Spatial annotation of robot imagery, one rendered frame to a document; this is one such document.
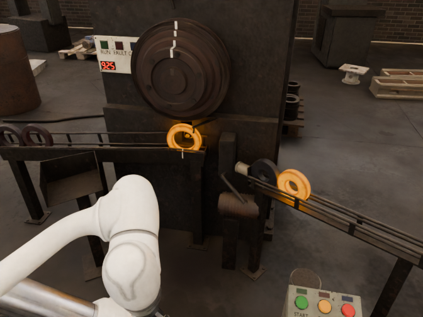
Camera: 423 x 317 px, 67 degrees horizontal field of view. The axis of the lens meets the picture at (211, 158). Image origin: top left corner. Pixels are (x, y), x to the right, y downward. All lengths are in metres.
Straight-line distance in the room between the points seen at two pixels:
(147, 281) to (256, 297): 1.35
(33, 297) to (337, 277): 1.61
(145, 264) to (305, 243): 1.73
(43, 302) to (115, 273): 0.48
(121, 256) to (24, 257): 0.24
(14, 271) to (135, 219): 0.26
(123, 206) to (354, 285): 1.65
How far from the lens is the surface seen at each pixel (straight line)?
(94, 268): 2.14
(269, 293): 1.96
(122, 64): 1.78
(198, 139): 1.68
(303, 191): 1.44
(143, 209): 0.71
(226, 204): 1.66
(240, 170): 1.62
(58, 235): 0.78
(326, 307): 1.23
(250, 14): 1.57
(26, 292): 1.05
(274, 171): 1.49
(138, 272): 0.61
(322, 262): 2.17
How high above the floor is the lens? 1.60
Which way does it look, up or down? 33 degrees down
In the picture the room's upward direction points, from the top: straight up
